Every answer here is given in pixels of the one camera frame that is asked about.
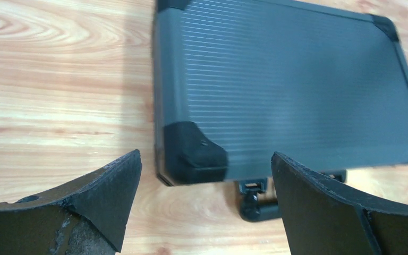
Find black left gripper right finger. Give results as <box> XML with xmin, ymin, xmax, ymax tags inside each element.
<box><xmin>271</xmin><ymin>152</ymin><xmax>408</xmax><ymax>254</ymax></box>

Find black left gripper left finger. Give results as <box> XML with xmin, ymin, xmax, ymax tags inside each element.
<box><xmin>0</xmin><ymin>150</ymin><xmax>142</xmax><ymax>254</ymax></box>

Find black poker set case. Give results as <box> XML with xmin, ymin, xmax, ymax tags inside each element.
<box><xmin>152</xmin><ymin>1</ymin><xmax>408</xmax><ymax>222</ymax></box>

